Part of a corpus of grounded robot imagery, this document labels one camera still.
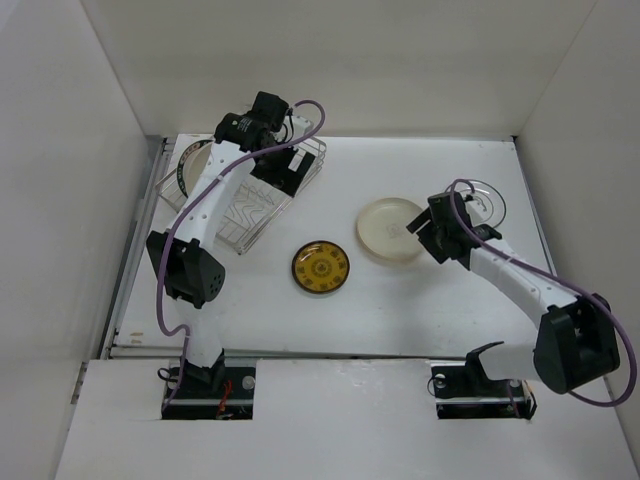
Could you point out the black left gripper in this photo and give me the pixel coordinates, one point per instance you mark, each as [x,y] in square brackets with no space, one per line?
[285,178]

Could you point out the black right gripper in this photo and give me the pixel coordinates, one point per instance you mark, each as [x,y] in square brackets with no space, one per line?
[424,235]

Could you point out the cream plate square logo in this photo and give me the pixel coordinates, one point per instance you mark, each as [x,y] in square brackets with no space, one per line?
[381,228]

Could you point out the white plate black rim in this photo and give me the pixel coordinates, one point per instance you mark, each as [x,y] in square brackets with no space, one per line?
[485,204]

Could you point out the white plate dark lettered rim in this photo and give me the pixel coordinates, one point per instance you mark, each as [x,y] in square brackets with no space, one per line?
[179,169]

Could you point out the yellow patterned plate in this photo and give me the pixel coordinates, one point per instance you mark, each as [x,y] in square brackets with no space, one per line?
[320,267]

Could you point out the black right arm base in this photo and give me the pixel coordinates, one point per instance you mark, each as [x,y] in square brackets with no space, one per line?
[463,391]

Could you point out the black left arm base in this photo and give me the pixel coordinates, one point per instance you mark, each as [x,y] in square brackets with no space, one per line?
[230,398]

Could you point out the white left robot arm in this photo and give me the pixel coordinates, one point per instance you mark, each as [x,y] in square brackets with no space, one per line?
[258,143]

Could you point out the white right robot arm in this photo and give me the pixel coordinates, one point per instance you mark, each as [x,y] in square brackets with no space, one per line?
[576,340]

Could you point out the clear wire dish rack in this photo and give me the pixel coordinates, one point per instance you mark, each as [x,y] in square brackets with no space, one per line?
[256,204]

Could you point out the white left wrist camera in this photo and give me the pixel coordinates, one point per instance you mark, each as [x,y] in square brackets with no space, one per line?
[298,126]

